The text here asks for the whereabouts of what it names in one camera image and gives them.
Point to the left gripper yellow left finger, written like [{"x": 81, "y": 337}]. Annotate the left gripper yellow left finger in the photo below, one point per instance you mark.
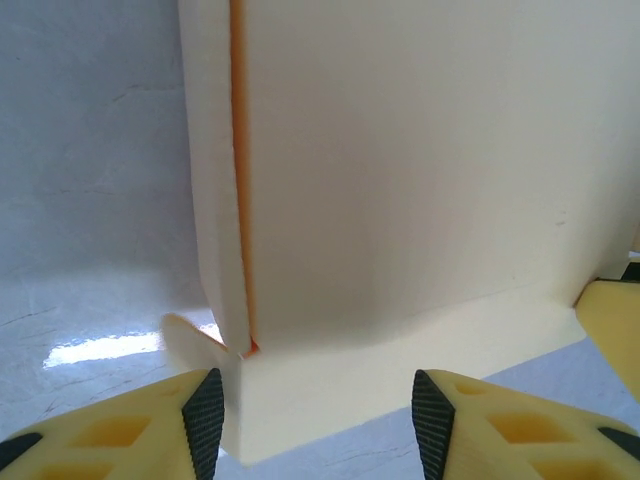
[{"x": 100, "y": 440}]

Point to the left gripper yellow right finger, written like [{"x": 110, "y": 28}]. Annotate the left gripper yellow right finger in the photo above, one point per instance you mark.
[{"x": 525, "y": 440}]

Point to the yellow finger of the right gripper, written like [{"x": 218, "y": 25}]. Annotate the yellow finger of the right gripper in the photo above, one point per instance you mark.
[{"x": 615, "y": 325}]

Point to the orange cardboard paper box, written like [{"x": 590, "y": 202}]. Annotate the orange cardboard paper box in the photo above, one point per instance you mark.
[{"x": 400, "y": 175}]

